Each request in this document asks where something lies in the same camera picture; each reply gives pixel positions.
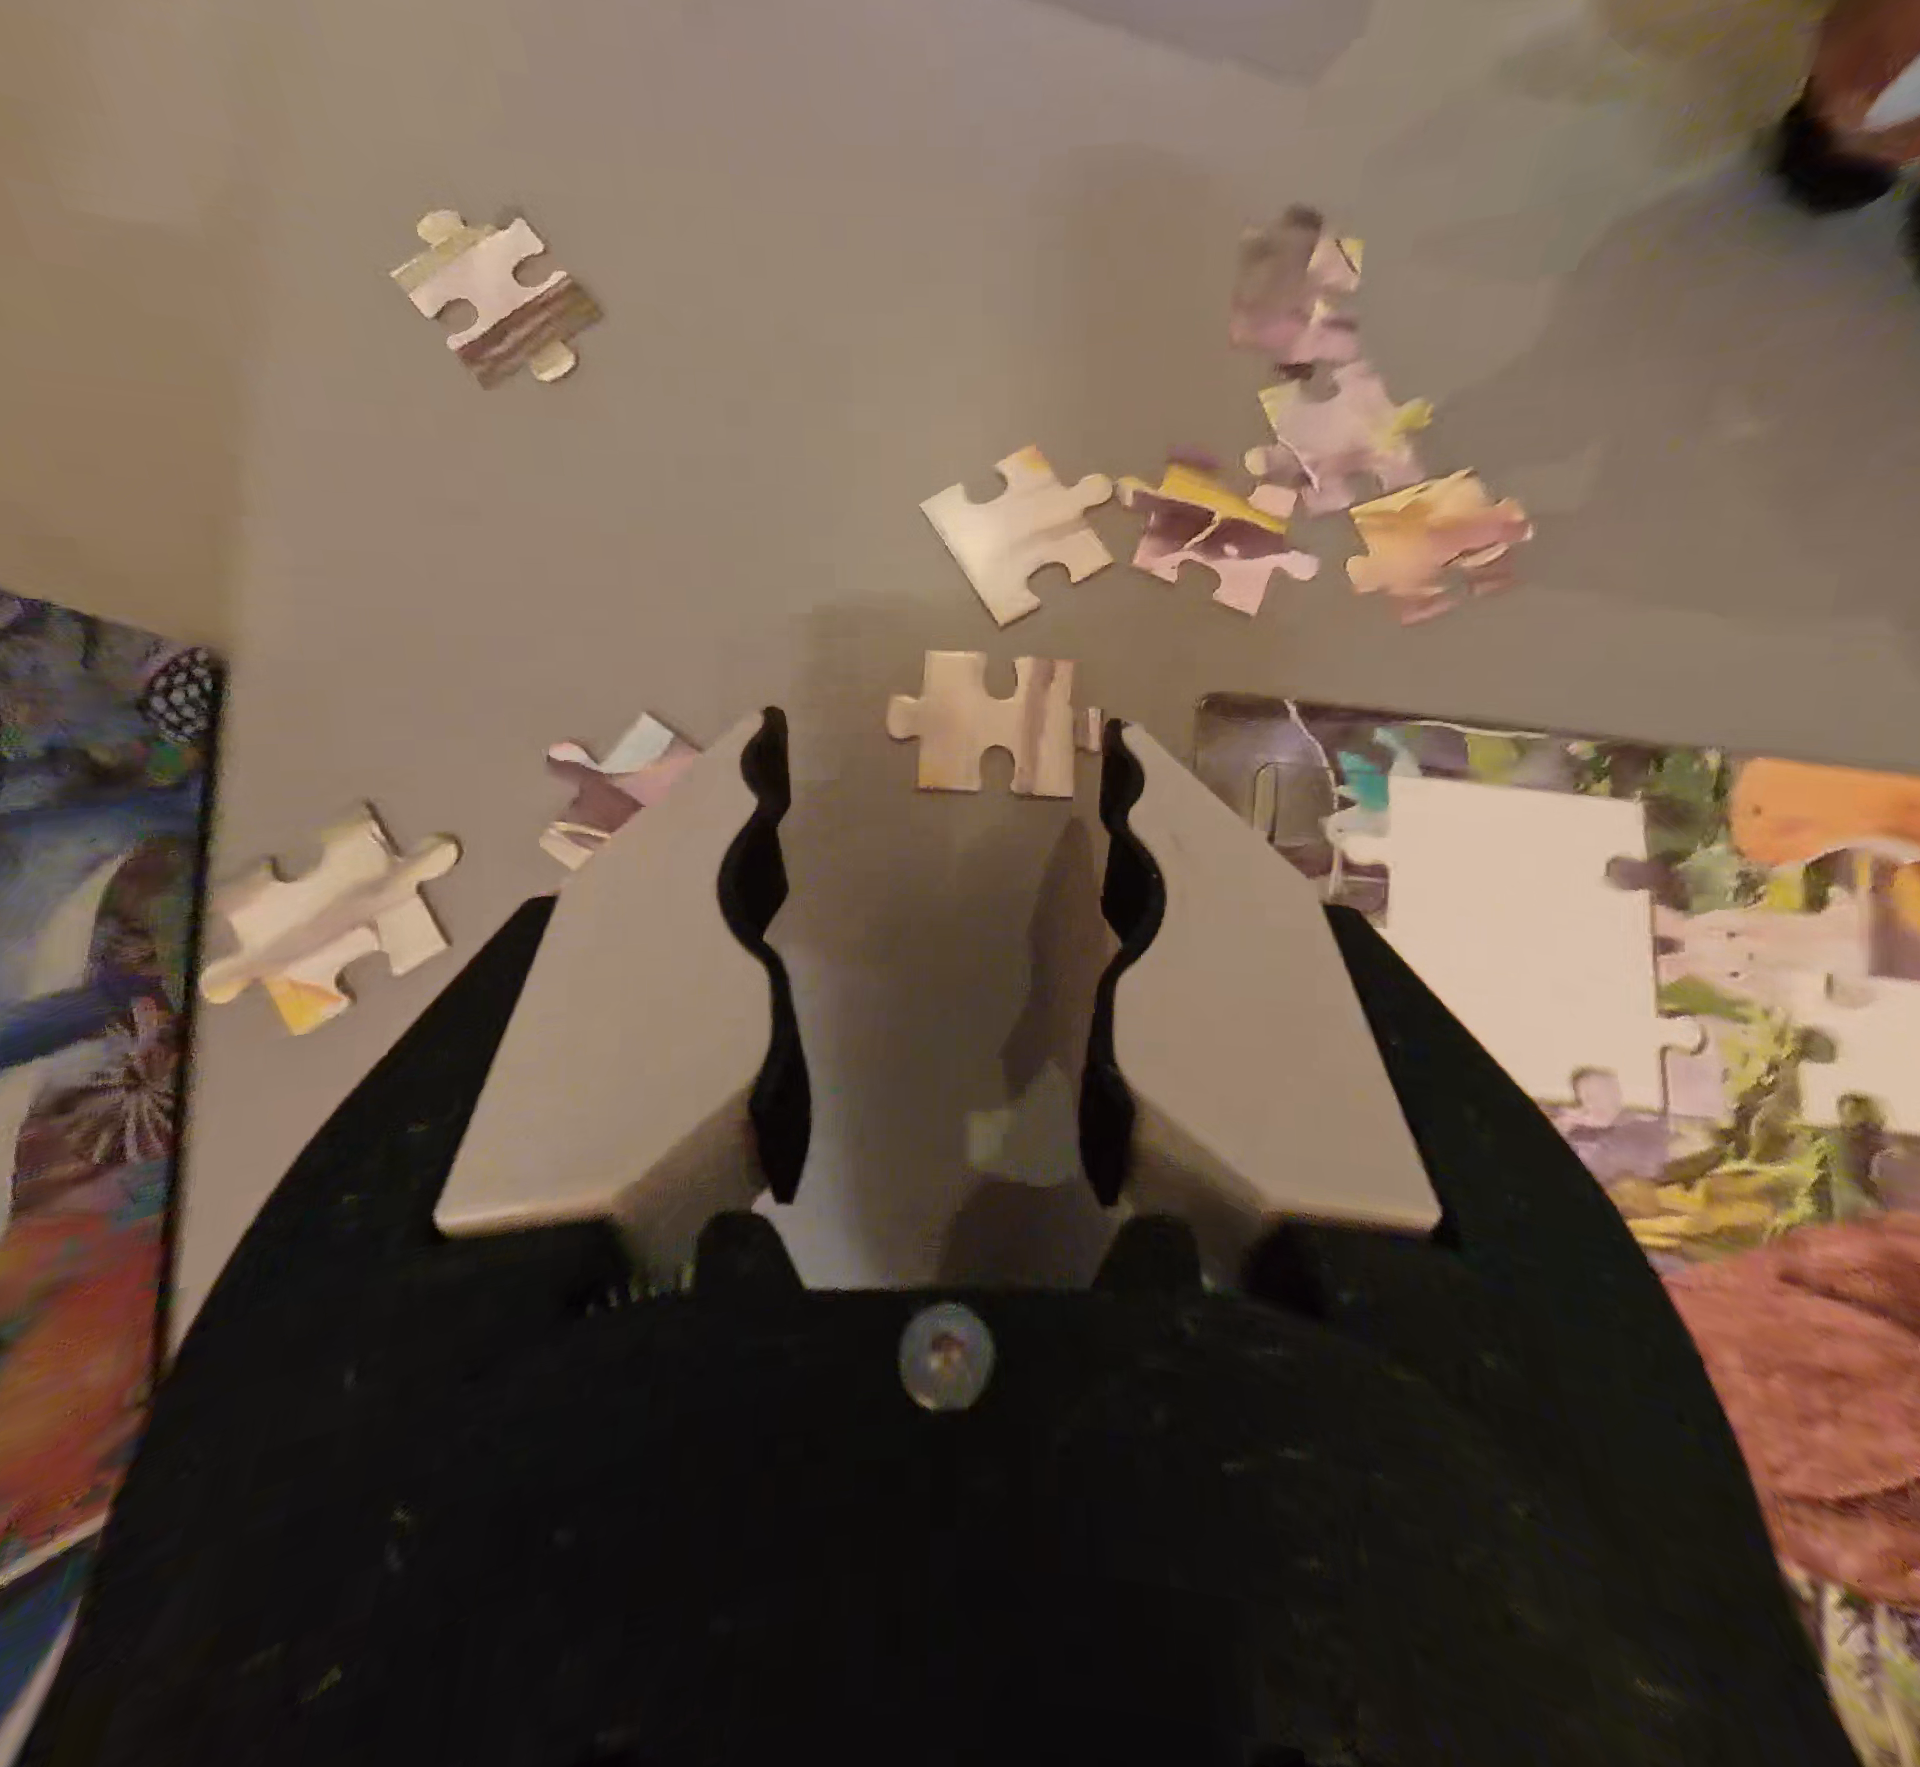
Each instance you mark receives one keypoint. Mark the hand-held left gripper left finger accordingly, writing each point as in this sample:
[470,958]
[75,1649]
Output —
[601,1016]

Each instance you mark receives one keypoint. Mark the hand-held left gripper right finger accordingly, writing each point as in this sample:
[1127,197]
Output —
[1275,1032]

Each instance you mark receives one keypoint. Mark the striped cream puzzle piece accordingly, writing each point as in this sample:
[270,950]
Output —
[990,731]

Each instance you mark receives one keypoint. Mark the animal jigsaw puzzle board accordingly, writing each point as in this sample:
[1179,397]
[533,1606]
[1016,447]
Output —
[1800,1349]

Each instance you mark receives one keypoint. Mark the person's right hand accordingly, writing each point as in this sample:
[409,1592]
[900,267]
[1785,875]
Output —
[1860,41]

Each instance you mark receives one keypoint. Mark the illustrated puzzle box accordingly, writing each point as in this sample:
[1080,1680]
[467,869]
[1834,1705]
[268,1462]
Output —
[90,1047]

